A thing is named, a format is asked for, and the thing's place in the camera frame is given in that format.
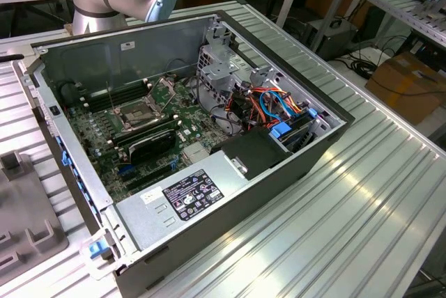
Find CPU socket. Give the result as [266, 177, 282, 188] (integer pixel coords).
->
[110, 99, 165, 132]

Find thin metal locking lever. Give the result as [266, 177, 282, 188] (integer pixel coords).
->
[105, 80, 118, 111]

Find grey parts rack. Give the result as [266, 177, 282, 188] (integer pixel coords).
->
[0, 150, 69, 287]

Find metal socket cover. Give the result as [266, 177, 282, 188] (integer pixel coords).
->
[148, 75, 179, 120]

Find black RAM stick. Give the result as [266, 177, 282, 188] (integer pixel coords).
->
[116, 122, 182, 148]

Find green motherboard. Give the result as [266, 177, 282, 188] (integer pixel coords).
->
[66, 78, 252, 205]

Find silver metal drive cage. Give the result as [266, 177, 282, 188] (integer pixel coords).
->
[197, 15, 259, 111]

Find silver power supply unit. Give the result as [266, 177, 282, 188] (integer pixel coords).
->
[114, 150, 252, 252]

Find small silver heatsink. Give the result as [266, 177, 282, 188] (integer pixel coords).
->
[183, 144, 210, 166]

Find blue case latch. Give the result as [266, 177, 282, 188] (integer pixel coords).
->
[89, 240, 113, 260]

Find black power supply label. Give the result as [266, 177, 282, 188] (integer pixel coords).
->
[162, 168, 224, 222]

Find black plastic drive cover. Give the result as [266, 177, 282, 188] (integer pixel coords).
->
[210, 127, 294, 180]

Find blue disk carrier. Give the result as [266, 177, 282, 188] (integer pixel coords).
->
[268, 122, 292, 142]

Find open grey PC case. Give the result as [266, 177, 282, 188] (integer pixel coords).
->
[6, 8, 356, 298]

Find black box under desk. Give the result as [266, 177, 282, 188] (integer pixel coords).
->
[305, 18, 360, 61]

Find brown cardboard box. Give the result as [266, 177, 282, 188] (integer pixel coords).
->
[364, 52, 446, 127]

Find orange wire bundle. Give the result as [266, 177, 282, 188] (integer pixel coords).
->
[240, 85, 305, 129]

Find blue wire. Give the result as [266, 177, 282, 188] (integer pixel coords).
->
[259, 91, 305, 125]

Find black cables on floor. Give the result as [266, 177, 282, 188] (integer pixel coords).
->
[343, 52, 379, 79]

